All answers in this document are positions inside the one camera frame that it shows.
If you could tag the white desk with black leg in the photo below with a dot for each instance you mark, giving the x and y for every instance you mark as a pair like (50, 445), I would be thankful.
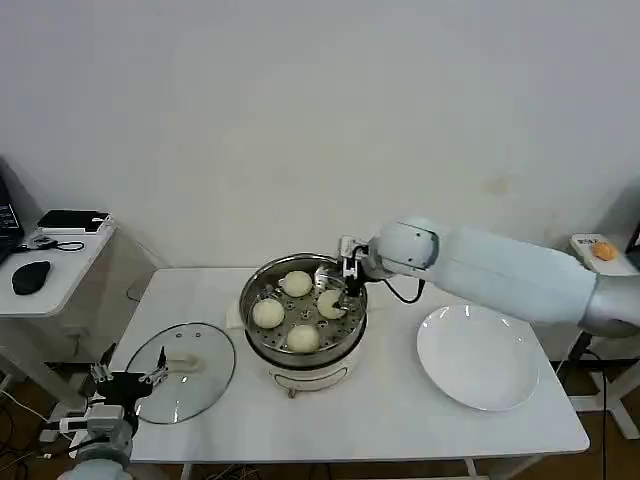
(612, 265)

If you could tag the white steamed bun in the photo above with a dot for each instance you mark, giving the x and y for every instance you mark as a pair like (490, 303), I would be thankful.
(327, 305)
(268, 314)
(298, 285)
(302, 338)

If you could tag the white rectangular table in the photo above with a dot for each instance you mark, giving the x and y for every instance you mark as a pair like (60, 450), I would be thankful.
(380, 425)

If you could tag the black computer mouse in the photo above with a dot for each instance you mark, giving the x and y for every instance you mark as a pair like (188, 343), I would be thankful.
(31, 276)

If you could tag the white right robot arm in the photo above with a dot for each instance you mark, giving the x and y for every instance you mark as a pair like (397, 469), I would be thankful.
(500, 275)

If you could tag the white electric pot base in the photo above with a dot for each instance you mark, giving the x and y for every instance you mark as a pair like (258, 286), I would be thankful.
(310, 367)

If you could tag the white round plate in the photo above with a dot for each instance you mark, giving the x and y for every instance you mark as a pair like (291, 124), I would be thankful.
(475, 360)

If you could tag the perforated steel steamer basket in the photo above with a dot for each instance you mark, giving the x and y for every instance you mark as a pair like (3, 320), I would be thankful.
(255, 290)

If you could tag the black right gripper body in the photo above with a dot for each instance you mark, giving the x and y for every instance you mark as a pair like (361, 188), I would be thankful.
(353, 282)

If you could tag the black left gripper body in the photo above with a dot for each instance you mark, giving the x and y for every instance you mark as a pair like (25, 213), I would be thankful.
(122, 389)

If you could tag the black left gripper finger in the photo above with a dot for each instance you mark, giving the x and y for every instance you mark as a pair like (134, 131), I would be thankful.
(102, 372)
(157, 375)

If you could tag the black and white flat box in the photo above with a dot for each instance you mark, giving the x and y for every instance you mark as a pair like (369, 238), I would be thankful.
(72, 220)

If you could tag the round glass lid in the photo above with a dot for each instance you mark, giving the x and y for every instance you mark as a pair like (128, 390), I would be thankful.
(200, 380)

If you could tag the white side desk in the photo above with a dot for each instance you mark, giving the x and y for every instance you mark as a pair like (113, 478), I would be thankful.
(65, 280)

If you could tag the black laptop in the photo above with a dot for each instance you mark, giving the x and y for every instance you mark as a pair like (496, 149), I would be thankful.
(7, 220)

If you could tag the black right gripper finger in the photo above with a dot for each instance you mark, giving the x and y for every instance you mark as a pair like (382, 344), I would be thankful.
(340, 303)
(349, 299)

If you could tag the black monitor edge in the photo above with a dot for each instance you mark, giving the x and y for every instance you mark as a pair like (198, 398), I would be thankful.
(635, 245)

